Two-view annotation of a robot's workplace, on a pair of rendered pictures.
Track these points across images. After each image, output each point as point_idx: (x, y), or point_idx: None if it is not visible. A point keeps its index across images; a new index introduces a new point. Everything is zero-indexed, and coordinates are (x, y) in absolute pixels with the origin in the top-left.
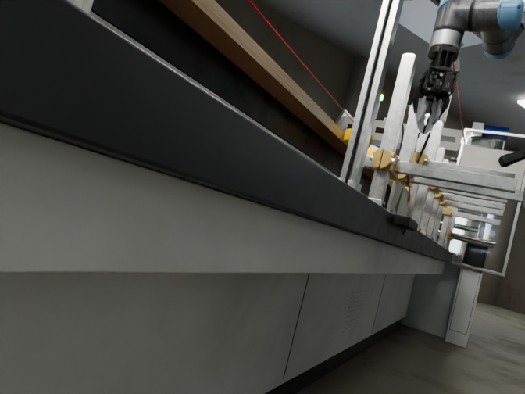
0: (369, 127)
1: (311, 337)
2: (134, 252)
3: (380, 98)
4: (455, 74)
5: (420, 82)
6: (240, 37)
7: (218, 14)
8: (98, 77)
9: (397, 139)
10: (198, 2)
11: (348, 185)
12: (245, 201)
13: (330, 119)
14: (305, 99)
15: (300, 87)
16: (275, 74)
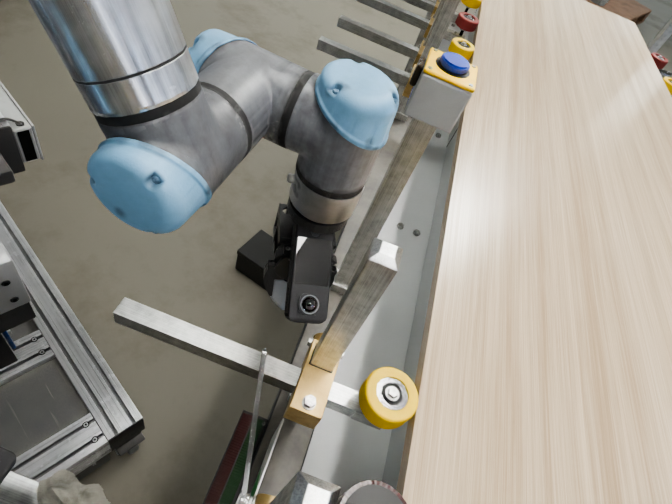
0: (354, 237)
1: None
2: None
3: (363, 221)
4: (282, 213)
5: (332, 264)
6: (453, 164)
7: (456, 147)
8: None
9: (319, 343)
10: (456, 139)
11: (339, 238)
12: None
13: (428, 328)
14: (438, 252)
15: (444, 235)
16: (446, 203)
